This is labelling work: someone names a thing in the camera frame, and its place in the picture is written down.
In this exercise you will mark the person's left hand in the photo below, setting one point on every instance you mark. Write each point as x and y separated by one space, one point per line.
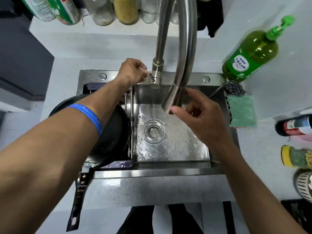
130 71

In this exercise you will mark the person's right hand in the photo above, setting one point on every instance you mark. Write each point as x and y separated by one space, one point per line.
207 121

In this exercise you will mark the person's right thumb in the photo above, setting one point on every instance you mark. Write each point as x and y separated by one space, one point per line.
181 111

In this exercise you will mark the person's left fingers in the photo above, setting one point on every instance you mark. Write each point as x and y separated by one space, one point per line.
143 70

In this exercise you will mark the steel faucet lever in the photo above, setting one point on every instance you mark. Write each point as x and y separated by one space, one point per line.
151 76

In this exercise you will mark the stainless steel gooseneck faucet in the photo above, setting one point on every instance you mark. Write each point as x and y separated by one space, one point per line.
187 46

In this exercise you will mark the person's left forearm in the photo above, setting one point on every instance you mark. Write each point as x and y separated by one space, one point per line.
48 155

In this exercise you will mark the person's right forearm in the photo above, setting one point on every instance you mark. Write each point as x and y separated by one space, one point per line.
251 190

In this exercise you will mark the round sink drain strainer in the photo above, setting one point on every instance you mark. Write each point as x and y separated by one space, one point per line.
154 131

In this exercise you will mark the stainless steel sink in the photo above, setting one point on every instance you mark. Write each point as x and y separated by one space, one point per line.
175 146

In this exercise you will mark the round steel sink cap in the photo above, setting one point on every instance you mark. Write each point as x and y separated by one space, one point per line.
206 79
102 76

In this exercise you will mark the metal sink drain rack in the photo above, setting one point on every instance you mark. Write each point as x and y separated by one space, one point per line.
131 114

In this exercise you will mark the steel wool scrubber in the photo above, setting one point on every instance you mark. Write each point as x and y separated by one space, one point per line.
234 88

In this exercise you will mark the green cleaning cloth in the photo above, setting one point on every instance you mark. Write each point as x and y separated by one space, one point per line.
241 111

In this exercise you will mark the small clear glass bottle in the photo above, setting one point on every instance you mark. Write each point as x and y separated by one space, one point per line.
147 10
174 18

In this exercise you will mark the yellow filled bottle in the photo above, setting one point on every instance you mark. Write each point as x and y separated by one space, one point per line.
125 10

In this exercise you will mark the blue rubber wristband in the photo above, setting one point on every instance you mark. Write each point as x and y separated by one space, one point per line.
91 115

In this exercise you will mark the black frying pan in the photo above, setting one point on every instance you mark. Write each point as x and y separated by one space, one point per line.
114 136

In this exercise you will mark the black cloth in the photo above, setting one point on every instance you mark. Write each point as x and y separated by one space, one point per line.
210 17

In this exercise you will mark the green dish soap pump bottle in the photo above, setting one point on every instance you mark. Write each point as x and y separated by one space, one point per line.
253 53

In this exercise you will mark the green white label bottle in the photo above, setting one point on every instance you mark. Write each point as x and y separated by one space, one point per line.
65 10
39 8

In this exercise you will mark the dark bottle with red label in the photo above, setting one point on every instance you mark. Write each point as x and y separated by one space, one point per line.
296 125

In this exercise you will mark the person's black trousers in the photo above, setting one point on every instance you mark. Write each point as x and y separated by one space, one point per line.
141 221

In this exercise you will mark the green jar with yellow lid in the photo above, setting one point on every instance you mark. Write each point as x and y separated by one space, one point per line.
297 157

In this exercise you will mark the striped black white jar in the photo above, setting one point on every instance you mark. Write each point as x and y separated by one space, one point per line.
304 186

